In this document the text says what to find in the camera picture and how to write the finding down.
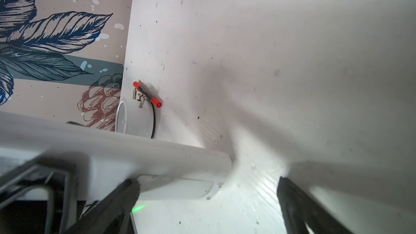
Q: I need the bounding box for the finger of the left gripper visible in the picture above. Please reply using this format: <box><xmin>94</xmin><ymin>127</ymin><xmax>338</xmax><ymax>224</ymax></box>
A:
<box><xmin>1</xmin><ymin>157</ymin><xmax>78</xmax><ymax>234</ymax></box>

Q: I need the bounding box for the white remote control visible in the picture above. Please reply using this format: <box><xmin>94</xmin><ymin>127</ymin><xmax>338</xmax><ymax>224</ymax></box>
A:
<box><xmin>1</xmin><ymin>112</ymin><xmax>232</xmax><ymax>201</ymax></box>

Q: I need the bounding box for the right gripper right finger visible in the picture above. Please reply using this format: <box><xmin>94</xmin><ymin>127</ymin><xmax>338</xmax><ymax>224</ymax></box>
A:
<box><xmin>277</xmin><ymin>177</ymin><xmax>351</xmax><ymax>234</ymax></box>

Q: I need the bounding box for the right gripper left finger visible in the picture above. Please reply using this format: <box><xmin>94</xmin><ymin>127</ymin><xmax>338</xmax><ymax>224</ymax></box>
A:
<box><xmin>65</xmin><ymin>179</ymin><xmax>140</xmax><ymax>234</ymax></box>

